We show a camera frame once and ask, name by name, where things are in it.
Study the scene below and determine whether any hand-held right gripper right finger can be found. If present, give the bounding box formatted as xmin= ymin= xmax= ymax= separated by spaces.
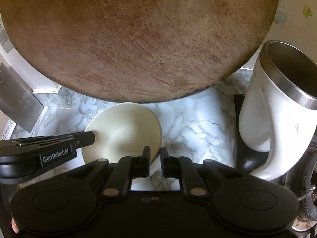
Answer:
xmin=160 ymin=147 xmax=245 ymax=200

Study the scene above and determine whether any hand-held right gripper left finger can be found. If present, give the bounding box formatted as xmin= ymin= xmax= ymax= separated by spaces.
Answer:
xmin=66 ymin=146 xmax=151 ymax=200

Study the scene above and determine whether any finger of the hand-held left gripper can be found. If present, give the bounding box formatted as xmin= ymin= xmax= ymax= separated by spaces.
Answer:
xmin=16 ymin=131 xmax=96 ymax=150

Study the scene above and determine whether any cream bowl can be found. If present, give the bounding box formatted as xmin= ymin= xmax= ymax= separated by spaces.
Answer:
xmin=84 ymin=102 xmax=164 ymax=184

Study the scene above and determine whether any black gas stove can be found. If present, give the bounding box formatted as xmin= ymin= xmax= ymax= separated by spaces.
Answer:
xmin=233 ymin=94 xmax=317 ymax=238

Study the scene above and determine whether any white mug with steel rim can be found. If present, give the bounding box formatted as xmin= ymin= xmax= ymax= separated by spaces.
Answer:
xmin=239 ymin=40 xmax=317 ymax=181

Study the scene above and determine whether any cleaver with wooden handle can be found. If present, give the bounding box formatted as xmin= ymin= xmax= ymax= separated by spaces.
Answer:
xmin=0 ymin=63 xmax=42 ymax=133

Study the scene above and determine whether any gas stove burner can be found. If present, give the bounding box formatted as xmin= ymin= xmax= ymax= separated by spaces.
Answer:
xmin=285 ymin=146 xmax=317 ymax=230

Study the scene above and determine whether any round wooden cutting board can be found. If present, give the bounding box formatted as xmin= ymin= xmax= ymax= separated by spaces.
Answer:
xmin=0 ymin=0 xmax=281 ymax=104

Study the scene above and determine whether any grey vent grille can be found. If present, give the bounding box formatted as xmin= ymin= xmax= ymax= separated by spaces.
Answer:
xmin=0 ymin=17 xmax=13 ymax=54

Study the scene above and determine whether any person's left hand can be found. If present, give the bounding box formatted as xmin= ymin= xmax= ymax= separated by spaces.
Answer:
xmin=11 ymin=218 xmax=21 ymax=234

